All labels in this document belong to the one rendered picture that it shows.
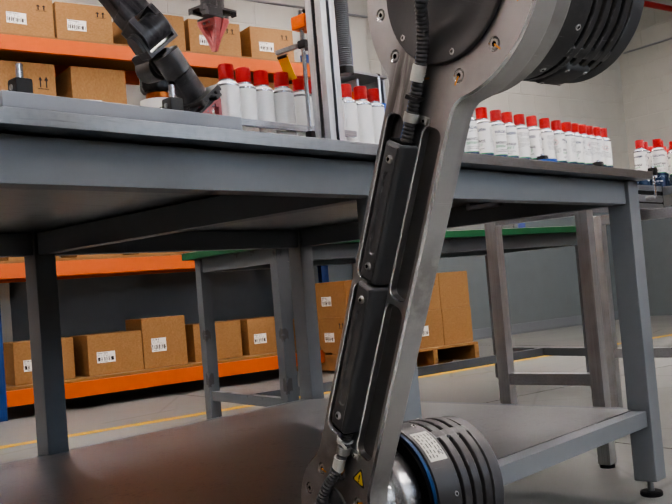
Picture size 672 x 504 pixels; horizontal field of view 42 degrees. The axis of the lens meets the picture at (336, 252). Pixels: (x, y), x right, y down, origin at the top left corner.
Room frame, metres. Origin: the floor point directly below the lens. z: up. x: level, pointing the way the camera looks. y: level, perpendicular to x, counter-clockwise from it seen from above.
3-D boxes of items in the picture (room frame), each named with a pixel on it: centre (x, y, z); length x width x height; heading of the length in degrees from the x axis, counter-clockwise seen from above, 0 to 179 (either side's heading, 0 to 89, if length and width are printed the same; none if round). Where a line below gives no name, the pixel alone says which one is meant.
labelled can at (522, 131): (2.72, -0.60, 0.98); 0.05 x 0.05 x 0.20
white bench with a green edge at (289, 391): (4.08, -0.32, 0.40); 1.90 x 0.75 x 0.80; 126
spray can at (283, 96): (1.95, 0.09, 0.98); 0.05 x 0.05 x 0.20
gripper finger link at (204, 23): (2.08, 0.24, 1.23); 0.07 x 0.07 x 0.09; 48
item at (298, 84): (2.01, 0.05, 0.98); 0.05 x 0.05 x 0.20
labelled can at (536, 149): (2.76, -0.65, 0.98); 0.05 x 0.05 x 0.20
